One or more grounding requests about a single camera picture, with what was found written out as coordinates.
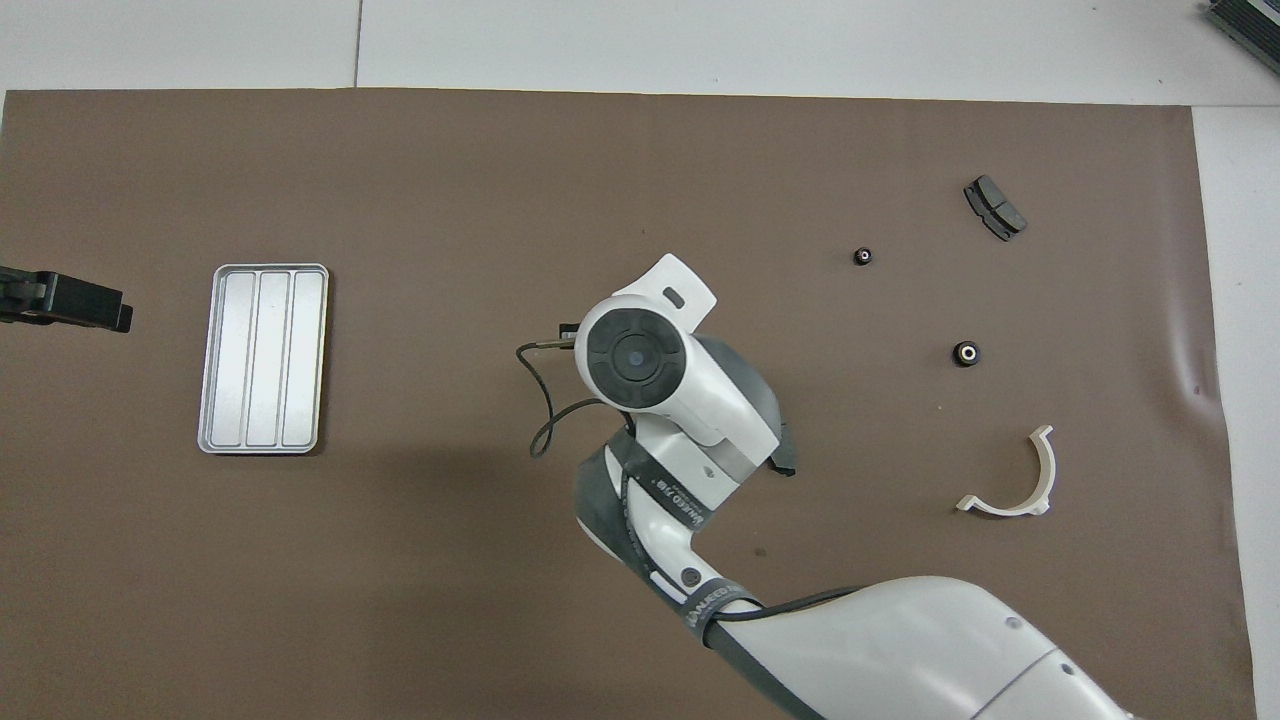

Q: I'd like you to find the brown table mat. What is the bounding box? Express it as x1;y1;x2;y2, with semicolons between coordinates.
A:
0;88;1259;720

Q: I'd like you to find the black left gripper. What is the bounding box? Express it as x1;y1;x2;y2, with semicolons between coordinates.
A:
0;265;134;334

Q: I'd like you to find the black ribbed device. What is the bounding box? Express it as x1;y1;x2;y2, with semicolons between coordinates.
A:
1205;0;1280;73

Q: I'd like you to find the white curved plastic bracket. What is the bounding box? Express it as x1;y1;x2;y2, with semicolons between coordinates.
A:
957;425;1056;518

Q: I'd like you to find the silver metal tray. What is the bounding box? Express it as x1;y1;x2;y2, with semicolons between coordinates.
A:
197;263;330;456

